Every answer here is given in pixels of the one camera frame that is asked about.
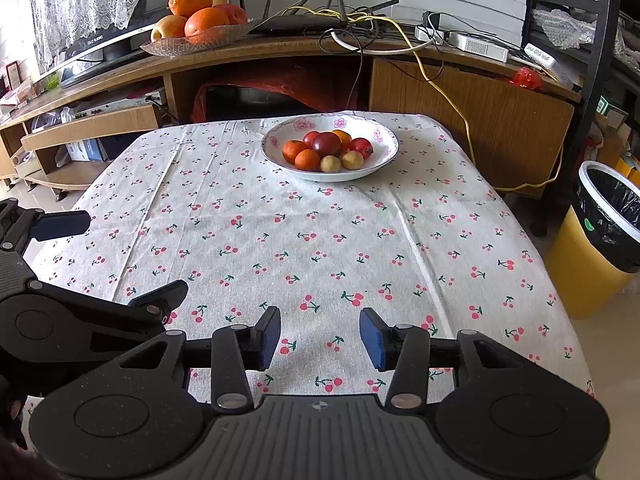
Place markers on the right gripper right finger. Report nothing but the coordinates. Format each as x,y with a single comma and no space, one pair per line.
405,351

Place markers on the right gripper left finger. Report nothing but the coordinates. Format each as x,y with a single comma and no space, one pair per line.
236,349

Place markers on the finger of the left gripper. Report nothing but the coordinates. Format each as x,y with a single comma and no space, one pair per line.
21,225
148,310

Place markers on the yellow-brown round fruit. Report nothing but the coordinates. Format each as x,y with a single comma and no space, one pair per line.
352,160

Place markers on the small orange tangerine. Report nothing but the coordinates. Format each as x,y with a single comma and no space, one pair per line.
307,160

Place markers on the bright red tomato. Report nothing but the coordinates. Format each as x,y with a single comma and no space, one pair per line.
362,146

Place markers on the dark red tomato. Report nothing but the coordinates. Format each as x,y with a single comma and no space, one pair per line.
327,143

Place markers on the small red tomato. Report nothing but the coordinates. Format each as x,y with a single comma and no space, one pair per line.
309,138

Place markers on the cherry print tablecloth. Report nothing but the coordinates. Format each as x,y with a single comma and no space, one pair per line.
425,241

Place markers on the black television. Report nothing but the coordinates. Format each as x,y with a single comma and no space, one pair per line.
146,13

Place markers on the white floral plate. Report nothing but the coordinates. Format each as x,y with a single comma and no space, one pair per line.
385,144

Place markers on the yellow trash bin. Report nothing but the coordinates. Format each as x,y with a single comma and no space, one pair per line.
596,252

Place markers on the glass fruit dish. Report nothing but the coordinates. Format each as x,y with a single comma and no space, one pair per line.
213,38

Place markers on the wooden tv cabinet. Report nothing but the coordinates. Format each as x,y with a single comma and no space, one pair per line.
513,134

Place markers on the yellow apple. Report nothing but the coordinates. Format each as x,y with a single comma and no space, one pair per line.
168,27

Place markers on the front large orange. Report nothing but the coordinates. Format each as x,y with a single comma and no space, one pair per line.
205,19

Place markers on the large orange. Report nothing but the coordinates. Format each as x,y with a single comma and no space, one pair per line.
187,8
205,19

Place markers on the red plastic bag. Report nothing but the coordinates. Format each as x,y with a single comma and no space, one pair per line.
273,92

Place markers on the top large orange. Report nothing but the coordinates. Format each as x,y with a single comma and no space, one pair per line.
187,8

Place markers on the small red ornament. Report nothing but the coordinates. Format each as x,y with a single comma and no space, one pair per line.
526,78

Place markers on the red apple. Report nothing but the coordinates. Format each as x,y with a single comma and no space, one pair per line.
235,14

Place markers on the white power strip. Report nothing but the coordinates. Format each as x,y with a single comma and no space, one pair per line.
462,42

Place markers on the black power adapter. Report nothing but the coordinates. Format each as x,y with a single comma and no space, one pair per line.
431,20

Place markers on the black metal shelf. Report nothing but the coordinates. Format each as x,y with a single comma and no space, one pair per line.
599,63

